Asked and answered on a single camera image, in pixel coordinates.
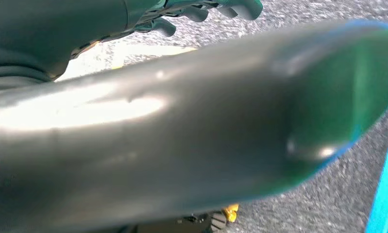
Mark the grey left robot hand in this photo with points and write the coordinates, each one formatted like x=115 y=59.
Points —
x=52 y=25

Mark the blue steel shelf rack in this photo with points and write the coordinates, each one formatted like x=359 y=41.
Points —
x=386 y=199

